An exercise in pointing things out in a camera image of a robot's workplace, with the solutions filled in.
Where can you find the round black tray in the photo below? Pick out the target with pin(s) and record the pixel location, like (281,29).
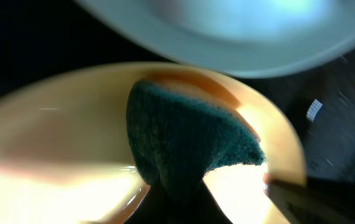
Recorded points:
(40,39)

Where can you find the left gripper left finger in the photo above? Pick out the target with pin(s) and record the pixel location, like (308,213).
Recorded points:
(153,209)

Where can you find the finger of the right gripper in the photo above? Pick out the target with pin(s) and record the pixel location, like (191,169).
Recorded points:
(321,201)

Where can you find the green yellow sponge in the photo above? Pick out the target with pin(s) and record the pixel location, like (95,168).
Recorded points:
(176,139)

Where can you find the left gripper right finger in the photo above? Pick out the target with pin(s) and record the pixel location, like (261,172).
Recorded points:
(205,208)

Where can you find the light blue plate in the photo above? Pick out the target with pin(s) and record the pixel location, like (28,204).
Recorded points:
(244,38)

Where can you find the yellow plate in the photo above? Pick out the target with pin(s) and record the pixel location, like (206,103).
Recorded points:
(65,157)

